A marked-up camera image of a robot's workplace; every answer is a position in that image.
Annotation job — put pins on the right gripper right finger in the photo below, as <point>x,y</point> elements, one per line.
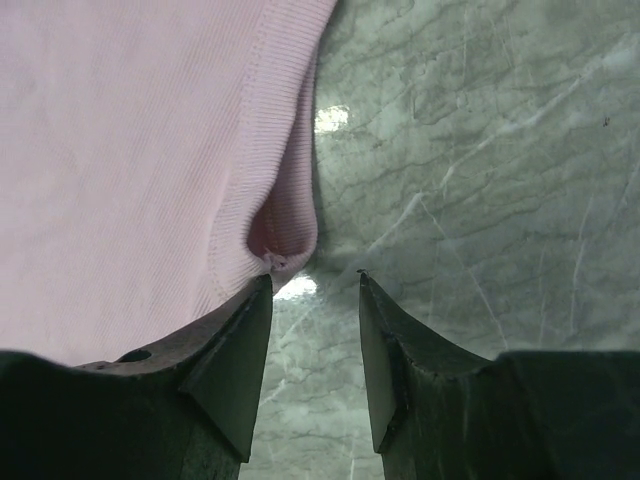
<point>438,411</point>

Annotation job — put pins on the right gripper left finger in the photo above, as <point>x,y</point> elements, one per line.
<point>183,407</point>

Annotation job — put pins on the pink tank top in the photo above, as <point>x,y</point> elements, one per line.
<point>155,157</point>

